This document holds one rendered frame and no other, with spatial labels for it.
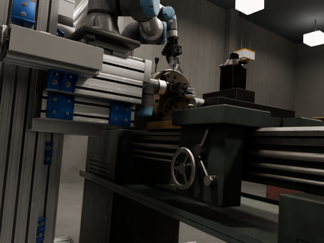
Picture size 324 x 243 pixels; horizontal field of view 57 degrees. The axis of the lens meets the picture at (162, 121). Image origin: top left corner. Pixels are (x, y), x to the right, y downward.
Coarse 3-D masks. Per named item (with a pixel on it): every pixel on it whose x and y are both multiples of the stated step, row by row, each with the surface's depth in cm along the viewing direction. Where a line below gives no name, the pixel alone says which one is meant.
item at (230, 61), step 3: (228, 60) 120; (231, 60) 119; (234, 60) 119; (237, 60) 119; (225, 63) 121; (228, 63) 119; (231, 63) 118; (234, 63) 118; (237, 63) 118; (225, 66) 120; (240, 66) 119
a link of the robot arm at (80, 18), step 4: (84, 0) 170; (80, 4) 170; (84, 4) 169; (76, 8) 169; (80, 8) 168; (84, 8) 169; (76, 12) 167; (80, 12) 168; (84, 12) 169; (76, 16) 167; (80, 16) 168; (84, 16) 169; (76, 20) 167; (80, 20) 168; (84, 20) 171; (76, 24) 167; (80, 24) 169; (76, 28) 168
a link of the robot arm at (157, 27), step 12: (120, 0) 108; (132, 0) 107; (144, 0) 107; (156, 0) 112; (132, 12) 111; (144, 12) 110; (156, 12) 113; (144, 24) 127; (156, 24) 135; (144, 36) 147; (156, 36) 146
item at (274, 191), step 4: (268, 188) 369; (272, 188) 363; (276, 188) 359; (280, 188) 355; (268, 192) 368; (272, 192) 363; (276, 192) 358; (280, 192) 354; (284, 192) 349; (288, 192) 345; (292, 192) 341; (296, 192) 337; (268, 196) 367; (272, 196) 362; (276, 196) 358
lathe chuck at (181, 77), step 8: (160, 72) 176; (176, 72) 178; (176, 80) 178; (184, 80) 181; (160, 96) 172; (160, 104) 172; (184, 104) 180; (152, 112) 171; (160, 120) 175; (168, 120) 174
